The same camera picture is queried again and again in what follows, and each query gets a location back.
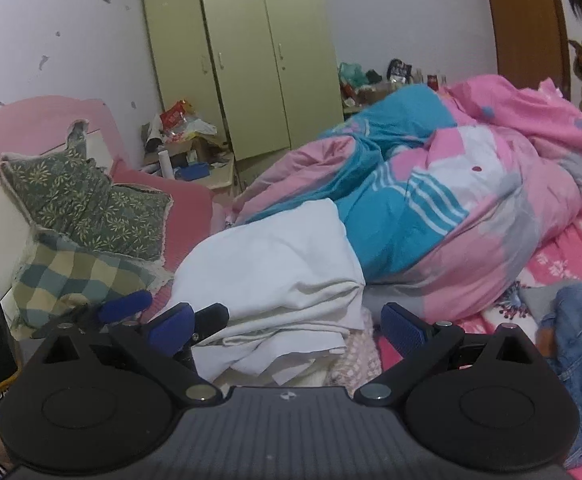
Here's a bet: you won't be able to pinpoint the blue box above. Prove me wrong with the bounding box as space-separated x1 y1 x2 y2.
176 162 213 182

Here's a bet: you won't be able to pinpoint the cardboard box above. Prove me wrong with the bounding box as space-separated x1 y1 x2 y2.
163 135 228 167

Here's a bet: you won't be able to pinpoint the brown box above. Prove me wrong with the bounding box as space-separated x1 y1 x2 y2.
356 86 393 107

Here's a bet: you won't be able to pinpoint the pink floral bed blanket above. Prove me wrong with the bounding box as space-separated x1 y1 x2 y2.
366 195 582 480

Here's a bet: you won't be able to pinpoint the pink headboard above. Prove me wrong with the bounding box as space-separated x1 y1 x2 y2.
0 95 124 291

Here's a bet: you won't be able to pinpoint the green leaf print pillow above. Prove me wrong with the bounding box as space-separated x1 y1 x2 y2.
0 119 174 263

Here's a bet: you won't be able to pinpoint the pale green wardrobe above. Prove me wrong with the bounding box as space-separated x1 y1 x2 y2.
140 0 345 162

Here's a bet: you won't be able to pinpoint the pink dotted cloth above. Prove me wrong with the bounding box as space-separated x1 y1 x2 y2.
328 332 384 386

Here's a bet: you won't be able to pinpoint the red snack bag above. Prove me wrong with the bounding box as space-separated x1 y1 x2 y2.
159 99 197 131

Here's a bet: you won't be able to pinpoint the light grey garment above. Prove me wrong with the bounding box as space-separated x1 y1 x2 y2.
518 282 574 322

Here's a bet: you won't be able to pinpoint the brown wooden door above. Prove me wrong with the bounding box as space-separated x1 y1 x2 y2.
480 0 573 103

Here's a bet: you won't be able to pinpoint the black printed bag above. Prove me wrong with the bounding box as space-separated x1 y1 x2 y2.
387 58 413 82

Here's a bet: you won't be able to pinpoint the green plastic bag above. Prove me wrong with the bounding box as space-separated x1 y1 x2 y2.
338 61 368 88

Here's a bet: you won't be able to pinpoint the white sweatshirt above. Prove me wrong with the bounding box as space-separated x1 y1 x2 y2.
163 198 368 388

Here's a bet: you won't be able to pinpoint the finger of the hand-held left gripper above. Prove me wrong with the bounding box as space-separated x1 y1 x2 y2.
173 304 230 373
31 290 154 338

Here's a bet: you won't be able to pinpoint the beige nightstand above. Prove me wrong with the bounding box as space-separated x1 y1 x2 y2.
143 152 239 198

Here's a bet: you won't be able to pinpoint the checked pillow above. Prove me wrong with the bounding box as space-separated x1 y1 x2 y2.
12 230 174 332

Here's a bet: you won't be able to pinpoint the white roll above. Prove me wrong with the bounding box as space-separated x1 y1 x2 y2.
156 146 178 180

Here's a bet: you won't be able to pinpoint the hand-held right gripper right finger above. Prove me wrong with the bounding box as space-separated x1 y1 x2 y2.
353 302 542 406

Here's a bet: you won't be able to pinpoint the blue denim jeans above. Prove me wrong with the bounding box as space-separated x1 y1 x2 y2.
536 272 582 467

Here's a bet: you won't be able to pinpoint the clear plastic bag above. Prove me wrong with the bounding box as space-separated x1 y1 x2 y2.
163 115 218 142

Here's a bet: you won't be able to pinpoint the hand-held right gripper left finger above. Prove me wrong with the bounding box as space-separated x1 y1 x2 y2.
36 302 224 406

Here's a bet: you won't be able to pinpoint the pink patchwork quilt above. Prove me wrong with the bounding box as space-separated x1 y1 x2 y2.
230 74 582 311

